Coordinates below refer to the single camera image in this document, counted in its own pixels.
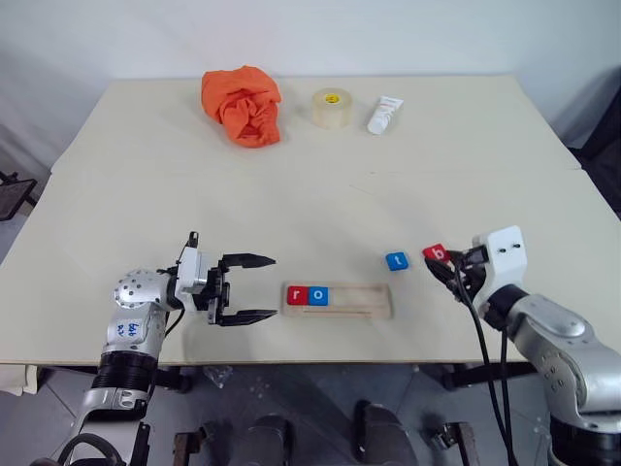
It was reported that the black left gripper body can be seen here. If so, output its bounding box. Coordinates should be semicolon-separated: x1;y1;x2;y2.
205;258;234;327

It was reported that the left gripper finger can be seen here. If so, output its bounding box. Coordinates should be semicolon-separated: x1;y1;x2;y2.
216;308;279;328
220;251;278;272

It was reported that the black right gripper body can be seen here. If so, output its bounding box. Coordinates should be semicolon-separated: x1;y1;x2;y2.
452;246;491;304

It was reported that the red letter b block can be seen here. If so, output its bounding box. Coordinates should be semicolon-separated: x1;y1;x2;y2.
420;242;450;264

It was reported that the blue letter t block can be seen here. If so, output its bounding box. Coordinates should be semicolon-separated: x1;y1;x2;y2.
385;250;411;274

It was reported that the wooden letter tray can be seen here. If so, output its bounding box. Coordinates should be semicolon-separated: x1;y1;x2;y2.
280;283;394;321

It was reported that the dark rounded shape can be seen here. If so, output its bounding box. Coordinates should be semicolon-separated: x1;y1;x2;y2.
352;399;419;466
245;414;296;466

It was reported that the white cream tube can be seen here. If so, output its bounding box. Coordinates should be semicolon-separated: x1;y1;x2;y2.
366;95;406;136

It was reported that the crumpled orange cloth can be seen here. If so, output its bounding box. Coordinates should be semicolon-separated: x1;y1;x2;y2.
201;65;283;149

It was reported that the clear tape roll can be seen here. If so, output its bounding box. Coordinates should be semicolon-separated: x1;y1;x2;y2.
310;87;354;131

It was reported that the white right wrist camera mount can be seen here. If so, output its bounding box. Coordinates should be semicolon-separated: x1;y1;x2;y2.
471;225;529;312

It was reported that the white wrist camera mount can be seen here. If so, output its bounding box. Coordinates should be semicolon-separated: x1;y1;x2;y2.
471;225;529;312
174;231;217;313

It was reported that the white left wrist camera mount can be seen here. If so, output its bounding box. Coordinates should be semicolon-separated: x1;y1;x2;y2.
174;231;217;313

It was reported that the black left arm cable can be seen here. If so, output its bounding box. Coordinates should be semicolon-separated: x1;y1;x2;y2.
145;305;187;404

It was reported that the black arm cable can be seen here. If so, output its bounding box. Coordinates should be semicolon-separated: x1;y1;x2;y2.
145;305;187;404
450;261;519;466

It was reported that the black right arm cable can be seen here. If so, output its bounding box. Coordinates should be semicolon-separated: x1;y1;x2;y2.
450;261;519;466

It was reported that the black table frame bar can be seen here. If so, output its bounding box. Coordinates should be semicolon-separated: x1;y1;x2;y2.
439;361;539;390

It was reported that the rusty metal bracket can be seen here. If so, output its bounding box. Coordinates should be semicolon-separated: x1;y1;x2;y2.
425;419;482;466
172;420;220;466

